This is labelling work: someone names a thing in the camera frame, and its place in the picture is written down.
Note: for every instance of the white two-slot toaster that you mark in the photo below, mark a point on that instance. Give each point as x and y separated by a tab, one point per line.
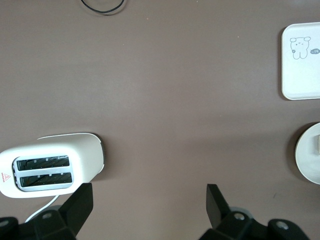
85	152

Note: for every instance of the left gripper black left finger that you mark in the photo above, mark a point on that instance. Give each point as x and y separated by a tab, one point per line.
75	212

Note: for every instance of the beige round plate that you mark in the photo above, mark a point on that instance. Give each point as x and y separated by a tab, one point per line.
306	160

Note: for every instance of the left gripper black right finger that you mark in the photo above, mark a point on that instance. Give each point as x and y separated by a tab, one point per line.
220	215

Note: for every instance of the beige rabbit print tray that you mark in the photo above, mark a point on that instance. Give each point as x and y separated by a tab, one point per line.
302	75

